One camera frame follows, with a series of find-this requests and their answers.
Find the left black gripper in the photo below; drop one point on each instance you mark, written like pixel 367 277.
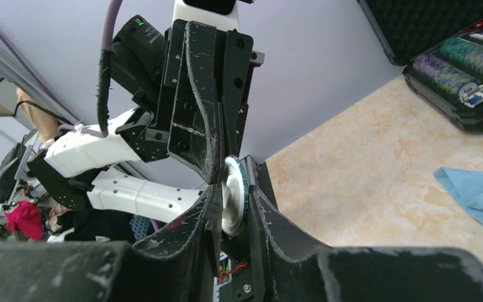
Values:
pixel 191 84

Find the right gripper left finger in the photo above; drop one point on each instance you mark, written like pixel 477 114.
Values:
pixel 178 263

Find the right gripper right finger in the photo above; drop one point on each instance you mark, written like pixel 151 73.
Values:
pixel 298 267

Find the round green brooch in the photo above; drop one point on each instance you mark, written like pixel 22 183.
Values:
pixel 235 196

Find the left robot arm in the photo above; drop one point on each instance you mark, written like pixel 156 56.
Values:
pixel 79 169

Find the black poker chip case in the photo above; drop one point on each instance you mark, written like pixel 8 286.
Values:
pixel 435 44

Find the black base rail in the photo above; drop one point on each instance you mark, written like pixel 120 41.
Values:
pixel 235 281

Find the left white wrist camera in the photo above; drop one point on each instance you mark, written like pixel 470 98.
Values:
pixel 223 22

